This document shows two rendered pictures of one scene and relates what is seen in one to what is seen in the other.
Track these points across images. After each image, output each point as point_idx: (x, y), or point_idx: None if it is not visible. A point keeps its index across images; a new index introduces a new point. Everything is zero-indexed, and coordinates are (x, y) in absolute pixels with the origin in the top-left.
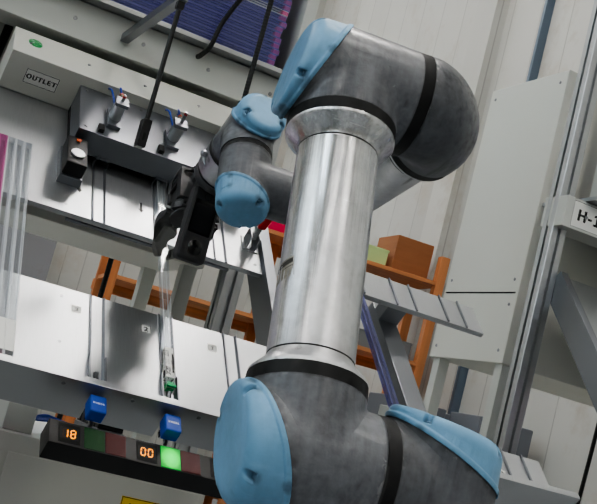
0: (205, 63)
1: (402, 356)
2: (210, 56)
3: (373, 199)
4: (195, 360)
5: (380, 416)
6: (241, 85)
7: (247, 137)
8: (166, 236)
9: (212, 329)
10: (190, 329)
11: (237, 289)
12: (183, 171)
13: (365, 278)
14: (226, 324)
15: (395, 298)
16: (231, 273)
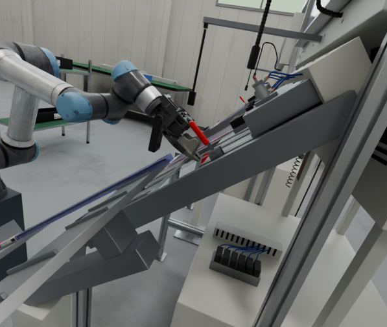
0: (343, 16)
1: (67, 269)
2: (347, 6)
3: (13, 95)
4: (140, 193)
5: None
6: (355, 12)
7: (144, 82)
8: None
9: (284, 255)
10: (155, 185)
11: (303, 230)
12: (181, 110)
13: (134, 182)
14: (288, 257)
15: (96, 206)
16: (306, 213)
